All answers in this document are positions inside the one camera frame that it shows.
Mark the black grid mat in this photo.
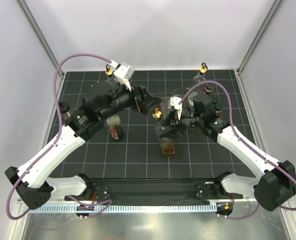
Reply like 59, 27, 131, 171
49, 70, 255, 179

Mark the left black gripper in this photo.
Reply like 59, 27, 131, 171
99, 78, 161, 121

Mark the glass oil bottle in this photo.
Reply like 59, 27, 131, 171
105, 64, 116, 85
193, 62, 208, 84
152, 107, 175, 157

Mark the white slotted cable duct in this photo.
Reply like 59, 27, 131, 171
30, 202, 217, 215

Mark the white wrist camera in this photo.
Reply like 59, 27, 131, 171
114, 63, 135, 92
169, 96, 182, 119

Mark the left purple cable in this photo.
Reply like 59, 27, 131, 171
7, 52, 118, 223

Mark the dark sauce bottle red label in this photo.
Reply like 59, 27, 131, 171
106, 115, 124, 141

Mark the aluminium front rail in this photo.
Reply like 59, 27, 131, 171
17, 180, 292, 205

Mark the left aluminium frame post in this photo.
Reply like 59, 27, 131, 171
15, 0, 59, 68

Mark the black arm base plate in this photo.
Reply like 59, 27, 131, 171
64, 177, 243, 205

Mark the right aluminium frame post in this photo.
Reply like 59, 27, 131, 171
236, 0, 284, 76

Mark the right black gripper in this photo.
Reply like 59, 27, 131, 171
159, 109, 203, 140

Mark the round amber sauce bottle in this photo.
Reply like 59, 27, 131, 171
59, 101, 73, 122

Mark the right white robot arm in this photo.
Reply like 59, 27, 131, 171
159, 93, 296, 212

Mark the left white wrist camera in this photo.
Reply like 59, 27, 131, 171
114, 63, 135, 92

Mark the clear acrylic organizer tray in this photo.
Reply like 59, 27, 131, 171
159, 86, 223, 129

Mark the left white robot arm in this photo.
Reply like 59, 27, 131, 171
5, 81, 162, 210

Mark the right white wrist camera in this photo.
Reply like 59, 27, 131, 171
169, 96, 182, 119

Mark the aluminium frame post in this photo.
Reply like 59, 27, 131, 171
15, 0, 59, 68
236, 0, 284, 76

